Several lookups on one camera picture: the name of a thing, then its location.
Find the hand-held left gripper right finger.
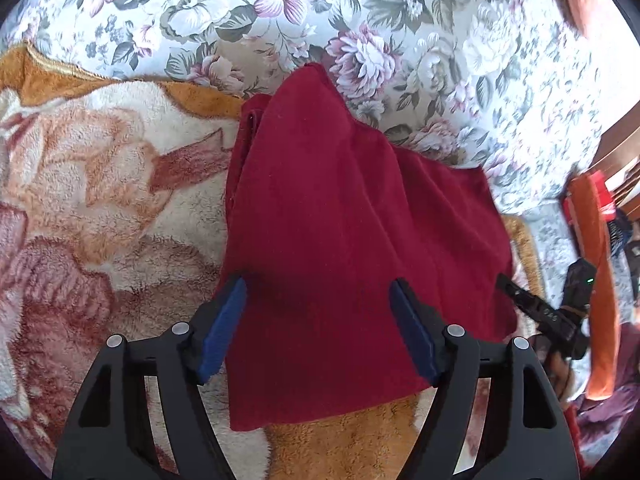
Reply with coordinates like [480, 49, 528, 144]
[390, 278, 581, 480]

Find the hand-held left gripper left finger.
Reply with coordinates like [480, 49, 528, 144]
[51, 275, 249, 480]

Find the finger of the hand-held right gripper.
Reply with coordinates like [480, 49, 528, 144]
[496, 273, 550, 322]

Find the dark red sweater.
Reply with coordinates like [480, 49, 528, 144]
[212, 62, 518, 433]

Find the orange cloth strip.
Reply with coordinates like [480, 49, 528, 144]
[567, 174, 622, 402]

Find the red packet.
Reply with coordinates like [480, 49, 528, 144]
[561, 170, 617, 223]

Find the purple cloth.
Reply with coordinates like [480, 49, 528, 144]
[565, 385, 631, 466]

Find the wooden slatted furniture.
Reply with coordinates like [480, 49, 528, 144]
[589, 107, 640, 206]

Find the orange floral plush blanket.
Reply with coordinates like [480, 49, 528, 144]
[0, 42, 546, 480]

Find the floral bed sheet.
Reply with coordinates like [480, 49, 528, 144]
[0, 0, 633, 401]

